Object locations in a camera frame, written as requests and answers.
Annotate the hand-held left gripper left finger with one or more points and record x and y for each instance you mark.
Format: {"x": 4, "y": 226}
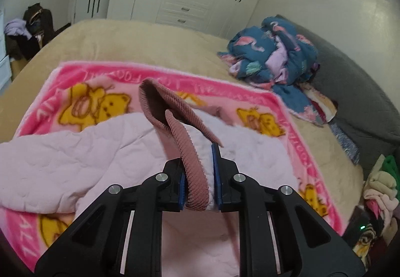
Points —
{"x": 180, "y": 192}

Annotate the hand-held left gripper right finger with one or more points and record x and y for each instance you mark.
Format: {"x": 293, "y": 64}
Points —
{"x": 216, "y": 170}

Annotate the pink quilted jacket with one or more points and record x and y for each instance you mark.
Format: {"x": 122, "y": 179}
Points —
{"x": 78, "y": 164}

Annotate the colourful clothes pile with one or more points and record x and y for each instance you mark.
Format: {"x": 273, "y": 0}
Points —
{"x": 381, "y": 189}

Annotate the dark clothes pile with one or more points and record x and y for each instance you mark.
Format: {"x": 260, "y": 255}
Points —
{"x": 43, "y": 27}

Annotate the blue patterned cloth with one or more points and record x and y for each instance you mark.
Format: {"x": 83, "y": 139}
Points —
{"x": 345, "y": 142}

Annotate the blue flamingo print quilt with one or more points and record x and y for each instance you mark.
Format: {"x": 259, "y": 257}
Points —
{"x": 250, "y": 55}

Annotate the cream red printed cloth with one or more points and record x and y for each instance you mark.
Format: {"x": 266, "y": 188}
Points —
{"x": 322, "y": 105}

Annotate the grey padded headboard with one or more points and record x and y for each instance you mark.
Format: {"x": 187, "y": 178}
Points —
{"x": 353, "y": 92}

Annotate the pink bear printed blanket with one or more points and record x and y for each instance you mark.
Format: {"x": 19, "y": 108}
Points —
{"x": 93, "y": 72}

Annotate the beige bed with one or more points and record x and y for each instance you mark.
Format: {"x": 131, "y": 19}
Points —
{"x": 125, "y": 42}

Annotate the white drawer cabinet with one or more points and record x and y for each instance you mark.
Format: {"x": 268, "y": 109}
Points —
{"x": 4, "y": 67}

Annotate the lilac garment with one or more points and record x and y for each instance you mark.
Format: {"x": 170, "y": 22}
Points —
{"x": 17, "y": 28}

